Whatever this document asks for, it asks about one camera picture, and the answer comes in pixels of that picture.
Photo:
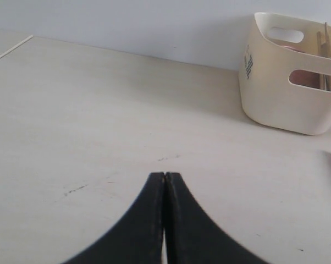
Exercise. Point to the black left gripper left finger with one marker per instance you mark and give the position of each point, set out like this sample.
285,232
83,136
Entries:
138,236

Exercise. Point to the wooden chopstick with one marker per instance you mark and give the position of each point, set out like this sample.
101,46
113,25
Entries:
327,48
322,80

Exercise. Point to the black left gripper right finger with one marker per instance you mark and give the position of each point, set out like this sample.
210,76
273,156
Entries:
190,234

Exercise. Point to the cream plastic tub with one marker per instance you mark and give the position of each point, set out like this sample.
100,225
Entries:
277,46

